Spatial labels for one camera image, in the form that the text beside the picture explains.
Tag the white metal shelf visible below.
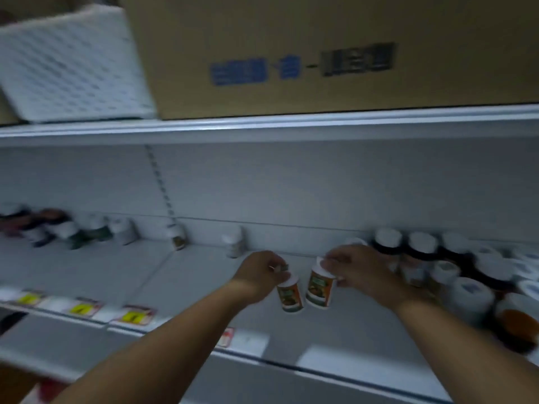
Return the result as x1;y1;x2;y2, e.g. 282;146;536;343
0;237;539;404
0;104;539;148

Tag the white perforated plastic basket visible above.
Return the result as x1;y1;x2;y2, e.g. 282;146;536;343
0;5;158;124

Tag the large brown cardboard box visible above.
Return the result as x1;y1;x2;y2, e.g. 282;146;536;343
119;0;539;121

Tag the person's left forearm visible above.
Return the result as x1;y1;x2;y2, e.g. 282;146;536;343
52;279;258;404

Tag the brown-label white-lidded jar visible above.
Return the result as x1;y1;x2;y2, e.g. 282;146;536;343
167;223;188;251

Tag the green-label white-lidded jar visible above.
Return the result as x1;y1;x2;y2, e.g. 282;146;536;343
84;214;113;244

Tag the group of white-lidded dark jars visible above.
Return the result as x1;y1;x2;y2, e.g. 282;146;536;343
343;227;539;356

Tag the person's left hand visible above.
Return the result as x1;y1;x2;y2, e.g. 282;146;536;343
230;251;291;304

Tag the slotted metal shelf upright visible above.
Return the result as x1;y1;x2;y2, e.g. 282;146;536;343
144;145;177;220

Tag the person's right hand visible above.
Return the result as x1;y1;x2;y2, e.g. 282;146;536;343
320;245;406;310

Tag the plain white jar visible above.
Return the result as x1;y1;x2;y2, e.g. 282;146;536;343
110;217;140;246

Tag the pale white-lidded jar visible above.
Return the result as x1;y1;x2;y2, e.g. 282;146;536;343
222;226;246;260

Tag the person's right forearm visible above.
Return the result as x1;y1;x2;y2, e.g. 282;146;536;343
394;285;539;404

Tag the tall orange-label jar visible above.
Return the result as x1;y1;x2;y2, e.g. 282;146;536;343
304;256;338;310

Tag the white metal upper shelf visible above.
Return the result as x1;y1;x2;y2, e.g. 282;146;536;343
0;104;539;148

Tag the cluster of dark-lidded bottles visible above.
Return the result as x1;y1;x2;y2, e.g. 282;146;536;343
0;205;87;250

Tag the yellow shelf price tag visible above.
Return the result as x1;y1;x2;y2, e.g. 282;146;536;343
118;306;157;327
65;299;104;318
13;291;46;308

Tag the white metal lower shelf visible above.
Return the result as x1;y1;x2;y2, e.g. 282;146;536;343
0;237;539;404

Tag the small orange-label jar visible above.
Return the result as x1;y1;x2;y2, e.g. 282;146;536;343
276;273;305;314

